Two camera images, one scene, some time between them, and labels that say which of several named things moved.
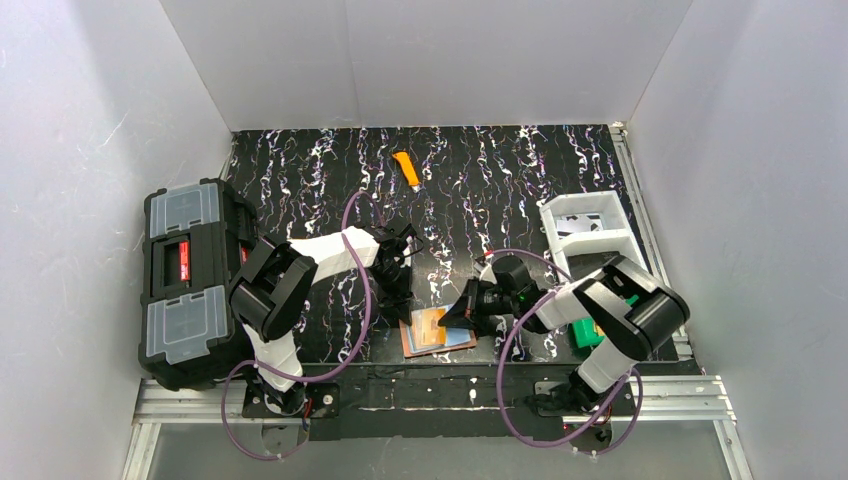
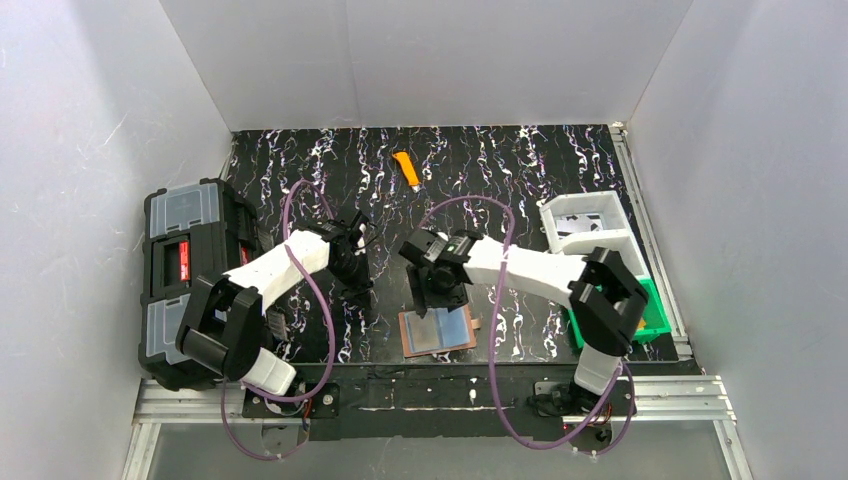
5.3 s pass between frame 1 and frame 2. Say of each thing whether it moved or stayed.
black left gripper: moved
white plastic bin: stayed
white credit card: stayed
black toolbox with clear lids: stayed
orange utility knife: stayed
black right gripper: moved
